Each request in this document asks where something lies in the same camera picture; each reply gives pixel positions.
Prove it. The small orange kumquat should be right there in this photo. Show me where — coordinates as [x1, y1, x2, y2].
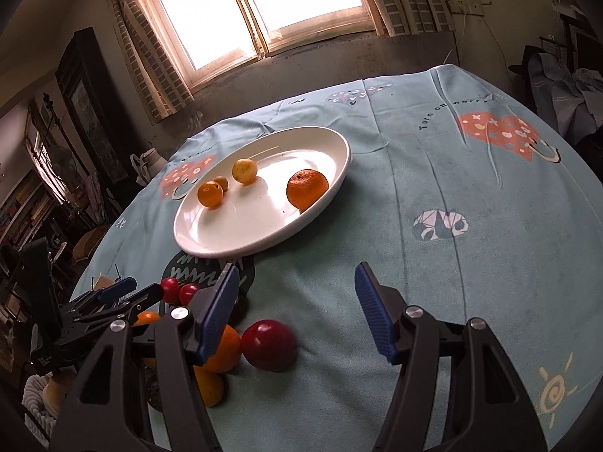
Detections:
[196, 181, 224, 209]

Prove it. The wall outlet with cable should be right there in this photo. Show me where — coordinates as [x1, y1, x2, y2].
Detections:
[444, 0, 484, 63]

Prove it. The light blue patterned tablecloth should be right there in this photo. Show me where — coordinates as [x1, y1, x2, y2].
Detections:
[76, 65, 602, 451]

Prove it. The small brown longan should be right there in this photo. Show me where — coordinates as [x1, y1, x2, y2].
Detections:
[214, 176, 229, 193]

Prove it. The yellow round fruit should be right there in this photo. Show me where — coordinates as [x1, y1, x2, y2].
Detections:
[231, 158, 257, 186]

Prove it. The red cherry tomato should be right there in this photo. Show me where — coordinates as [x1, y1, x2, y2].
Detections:
[179, 282, 200, 307]
[161, 278, 181, 306]

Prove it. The left brick-pattern curtain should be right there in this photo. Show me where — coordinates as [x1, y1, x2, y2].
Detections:
[104, 0, 193, 124]

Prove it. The white oval plate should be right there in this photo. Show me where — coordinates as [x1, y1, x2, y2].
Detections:
[173, 125, 352, 259]

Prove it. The large smooth orange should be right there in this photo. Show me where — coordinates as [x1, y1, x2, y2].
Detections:
[133, 311, 161, 327]

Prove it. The window with bright light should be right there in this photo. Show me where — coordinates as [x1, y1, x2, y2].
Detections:
[138, 0, 374, 89]

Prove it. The bumpy mandarin orange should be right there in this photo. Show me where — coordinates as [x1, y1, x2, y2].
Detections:
[286, 168, 329, 211]

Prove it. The orange tangerine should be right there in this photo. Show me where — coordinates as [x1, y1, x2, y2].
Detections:
[194, 366, 225, 408]

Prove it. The pile of blue clothes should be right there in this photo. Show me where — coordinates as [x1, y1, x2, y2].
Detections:
[522, 46, 602, 146]

